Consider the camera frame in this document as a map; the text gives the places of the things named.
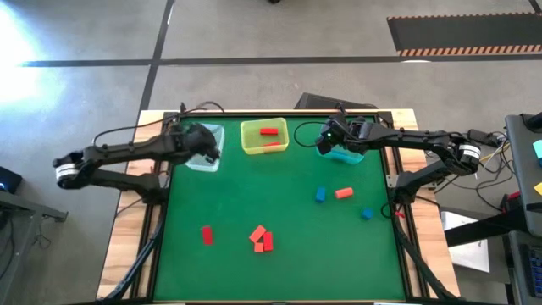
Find teal plastic bin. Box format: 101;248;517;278
315;122;368;166

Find clear plastic bin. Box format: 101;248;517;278
185;123;226;174

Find black case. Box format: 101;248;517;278
295;92;379;111

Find yellow plastic bin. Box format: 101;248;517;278
239;117;290;156

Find green table mat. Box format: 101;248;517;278
152;114;407;302

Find wooden table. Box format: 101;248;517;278
96;108;462;304

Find black stand bar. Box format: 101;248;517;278
444;209;513;248

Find black striped floor mat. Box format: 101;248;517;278
386;12;542;58

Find white paper sheet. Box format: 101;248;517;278
440;210;491;274

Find red clamp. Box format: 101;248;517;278
501;190;523;214

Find dark grey cart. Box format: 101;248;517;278
504;112;542;237

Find grey side desk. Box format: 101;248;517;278
0;190;69;305

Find black device with blue light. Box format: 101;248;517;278
0;165;24;195

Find black keyboard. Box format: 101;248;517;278
507;230;542;305

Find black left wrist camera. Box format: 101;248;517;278
205;146;223;165

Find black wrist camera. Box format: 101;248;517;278
205;146;223;165
316;126;336;157

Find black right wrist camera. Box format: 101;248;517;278
316;126;336;157

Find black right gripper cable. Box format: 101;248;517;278
293;121;329;149

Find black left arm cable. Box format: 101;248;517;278
91;100;225;149

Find black metal table frame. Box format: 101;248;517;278
130;110;424;304

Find tangled black cables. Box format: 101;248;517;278
444;130;513;213

